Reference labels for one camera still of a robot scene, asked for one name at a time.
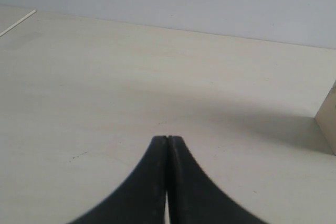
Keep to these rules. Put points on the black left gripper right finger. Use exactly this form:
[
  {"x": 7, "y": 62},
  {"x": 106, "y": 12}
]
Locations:
[{"x": 191, "y": 194}]

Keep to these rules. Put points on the large wooden cube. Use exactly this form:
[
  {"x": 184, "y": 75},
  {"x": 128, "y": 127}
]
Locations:
[{"x": 326, "y": 118}]

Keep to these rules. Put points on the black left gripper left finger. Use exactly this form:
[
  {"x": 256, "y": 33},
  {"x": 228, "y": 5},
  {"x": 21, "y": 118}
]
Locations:
[{"x": 141, "y": 197}]

